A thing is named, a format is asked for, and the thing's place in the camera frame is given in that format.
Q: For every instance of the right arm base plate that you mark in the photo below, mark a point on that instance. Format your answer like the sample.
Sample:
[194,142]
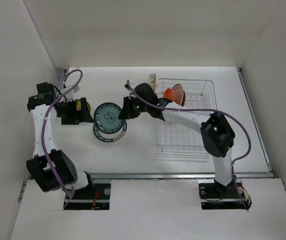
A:
[215,196]

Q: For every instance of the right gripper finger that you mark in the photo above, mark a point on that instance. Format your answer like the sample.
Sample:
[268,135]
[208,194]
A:
[127,103]
[123,115]

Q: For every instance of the beige cutlery holder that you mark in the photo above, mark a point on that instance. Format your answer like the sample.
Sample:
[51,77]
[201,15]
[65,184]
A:
[152,78]

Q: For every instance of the dark green plate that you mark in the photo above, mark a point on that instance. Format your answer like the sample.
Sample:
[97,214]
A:
[106,118]

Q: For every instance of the white plate red pattern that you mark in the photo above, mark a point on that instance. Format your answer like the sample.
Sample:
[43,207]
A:
[177,94]

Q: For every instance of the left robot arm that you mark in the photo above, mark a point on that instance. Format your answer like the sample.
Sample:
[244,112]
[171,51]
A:
[49,166]

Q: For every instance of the yellow brown patterned plate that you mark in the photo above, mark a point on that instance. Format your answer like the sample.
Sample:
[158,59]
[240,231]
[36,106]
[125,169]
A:
[77,102]

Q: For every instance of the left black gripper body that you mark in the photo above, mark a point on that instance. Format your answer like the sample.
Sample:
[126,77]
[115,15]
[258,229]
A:
[68,111]

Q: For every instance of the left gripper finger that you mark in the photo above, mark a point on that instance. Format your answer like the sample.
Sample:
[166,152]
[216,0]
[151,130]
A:
[84,105]
[85,117]

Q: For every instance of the white plate grey rim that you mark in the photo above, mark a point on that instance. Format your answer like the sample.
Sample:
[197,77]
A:
[110,138]

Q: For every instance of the orange plate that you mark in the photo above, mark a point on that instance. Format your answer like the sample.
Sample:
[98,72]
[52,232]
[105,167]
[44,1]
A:
[168,94]

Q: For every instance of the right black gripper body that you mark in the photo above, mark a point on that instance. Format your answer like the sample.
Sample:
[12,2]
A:
[137,107]

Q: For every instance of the white wire dish rack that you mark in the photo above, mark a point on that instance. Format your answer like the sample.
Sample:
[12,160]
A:
[181,130]

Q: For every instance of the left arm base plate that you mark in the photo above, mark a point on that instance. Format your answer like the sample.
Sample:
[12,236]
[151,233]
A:
[92,198]

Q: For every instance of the olive brown plate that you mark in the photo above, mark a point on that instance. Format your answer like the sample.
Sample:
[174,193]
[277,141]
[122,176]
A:
[184,99]

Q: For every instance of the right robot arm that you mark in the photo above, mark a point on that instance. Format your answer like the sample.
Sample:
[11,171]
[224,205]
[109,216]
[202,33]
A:
[216,133]

